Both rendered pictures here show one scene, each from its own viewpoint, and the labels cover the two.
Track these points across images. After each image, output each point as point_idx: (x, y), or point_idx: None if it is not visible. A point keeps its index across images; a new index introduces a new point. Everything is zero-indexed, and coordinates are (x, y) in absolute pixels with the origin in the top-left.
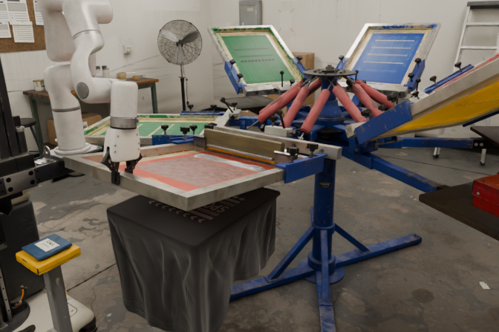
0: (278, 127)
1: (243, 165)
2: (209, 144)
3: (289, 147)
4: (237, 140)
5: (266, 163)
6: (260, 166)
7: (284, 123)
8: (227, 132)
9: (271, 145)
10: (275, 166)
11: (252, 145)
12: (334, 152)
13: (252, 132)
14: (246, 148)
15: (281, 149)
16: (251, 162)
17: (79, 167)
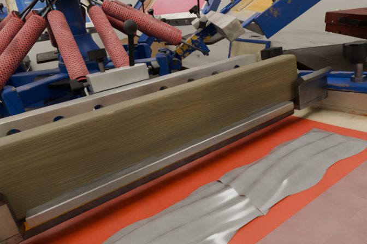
0: (117, 69)
1: (294, 160)
2: (37, 208)
3: (358, 43)
4: (175, 110)
5: (266, 123)
6: (310, 134)
7: (134, 54)
8: (111, 107)
9: (277, 72)
10: (283, 118)
11: (229, 99)
12: (253, 62)
13: (75, 101)
14: (213, 118)
15: (296, 70)
16: (227, 149)
17: None
